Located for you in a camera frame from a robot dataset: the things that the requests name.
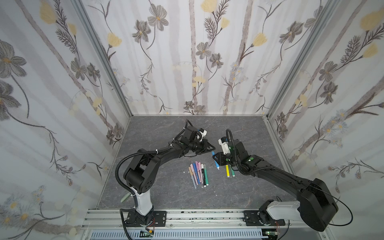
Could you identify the black white pen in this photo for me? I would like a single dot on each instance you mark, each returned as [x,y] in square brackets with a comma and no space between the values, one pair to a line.
[203,177]

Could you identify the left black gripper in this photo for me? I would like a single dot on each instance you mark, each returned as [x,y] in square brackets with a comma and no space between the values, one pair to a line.
[204,143]

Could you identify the blue marker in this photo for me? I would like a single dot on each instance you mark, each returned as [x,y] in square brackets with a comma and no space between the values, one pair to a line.
[215,160]

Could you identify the purple pink pen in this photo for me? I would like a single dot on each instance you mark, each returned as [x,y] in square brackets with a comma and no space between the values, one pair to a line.
[197,172]

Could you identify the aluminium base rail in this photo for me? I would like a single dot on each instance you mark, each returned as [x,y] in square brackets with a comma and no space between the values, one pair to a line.
[107,224]

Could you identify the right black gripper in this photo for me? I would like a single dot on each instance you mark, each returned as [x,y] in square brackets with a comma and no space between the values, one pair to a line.
[223,160]

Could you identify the light pink pen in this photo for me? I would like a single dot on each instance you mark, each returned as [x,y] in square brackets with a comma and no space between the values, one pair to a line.
[194,175]

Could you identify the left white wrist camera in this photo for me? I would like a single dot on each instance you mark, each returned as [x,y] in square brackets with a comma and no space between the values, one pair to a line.
[193,134]

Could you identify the blue pen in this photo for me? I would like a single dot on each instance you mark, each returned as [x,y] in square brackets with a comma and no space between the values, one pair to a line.
[194,169]

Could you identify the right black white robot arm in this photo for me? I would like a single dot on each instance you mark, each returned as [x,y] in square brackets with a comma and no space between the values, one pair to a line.
[313,202]

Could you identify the dark green marker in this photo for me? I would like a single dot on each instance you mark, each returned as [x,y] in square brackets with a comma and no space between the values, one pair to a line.
[205,175]

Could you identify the grey ventilated cable duct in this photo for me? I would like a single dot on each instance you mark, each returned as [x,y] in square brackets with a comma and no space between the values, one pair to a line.
[204,234]

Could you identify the yellow marker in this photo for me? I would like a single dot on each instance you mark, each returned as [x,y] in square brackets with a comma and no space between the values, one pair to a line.
[228,171]

